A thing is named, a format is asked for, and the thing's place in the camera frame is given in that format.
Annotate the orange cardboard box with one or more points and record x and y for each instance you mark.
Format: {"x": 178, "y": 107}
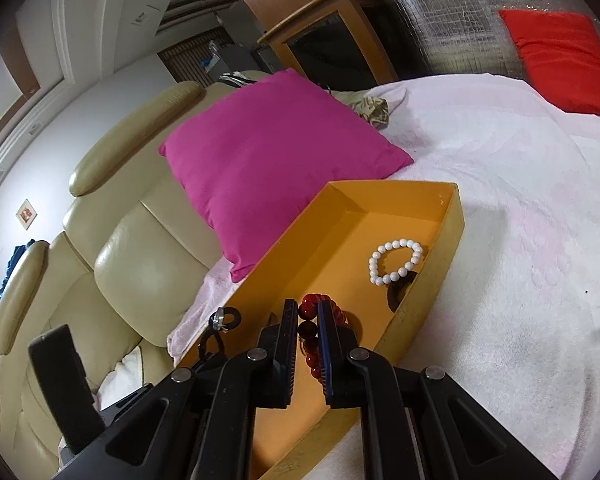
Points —
{"x": 360, "y": 225}

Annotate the beige leather sofa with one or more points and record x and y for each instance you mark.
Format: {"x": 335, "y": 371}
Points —
{"x": 130, "y": 260}

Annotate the small red cushion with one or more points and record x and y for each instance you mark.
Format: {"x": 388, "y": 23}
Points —
{"x": 559, "y": 55}

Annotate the dark blue cloth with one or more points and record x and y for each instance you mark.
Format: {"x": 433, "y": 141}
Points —
{"x": 12, "y": 265}

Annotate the black white striped cloth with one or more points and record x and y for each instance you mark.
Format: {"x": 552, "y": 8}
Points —
{"x": 235, "y": 79}

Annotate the beige patterned cloth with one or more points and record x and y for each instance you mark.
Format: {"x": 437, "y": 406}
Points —
{"x": 372, "y": 110}

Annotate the pink cushion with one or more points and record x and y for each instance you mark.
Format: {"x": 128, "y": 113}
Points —
{"x": 280, "y": 160}

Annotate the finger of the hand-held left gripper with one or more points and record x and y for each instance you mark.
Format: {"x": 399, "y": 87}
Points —
{"x": 62, "y": 380}

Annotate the small framed wall picture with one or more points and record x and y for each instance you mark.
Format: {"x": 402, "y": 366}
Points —
{"x": 26, "y": 214}

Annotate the white fleece blanket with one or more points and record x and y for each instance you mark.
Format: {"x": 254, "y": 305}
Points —
{"x": 529, "y": 210}

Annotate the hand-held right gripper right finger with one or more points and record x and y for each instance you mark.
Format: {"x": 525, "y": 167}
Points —
{"x": 332, "y": 355}

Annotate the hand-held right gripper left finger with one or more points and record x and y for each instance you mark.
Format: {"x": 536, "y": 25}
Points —
{"x": 286, "y": 355}

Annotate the wooden glass-door cabinet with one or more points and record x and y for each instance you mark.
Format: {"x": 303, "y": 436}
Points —
{"x": 305, "y": 12}

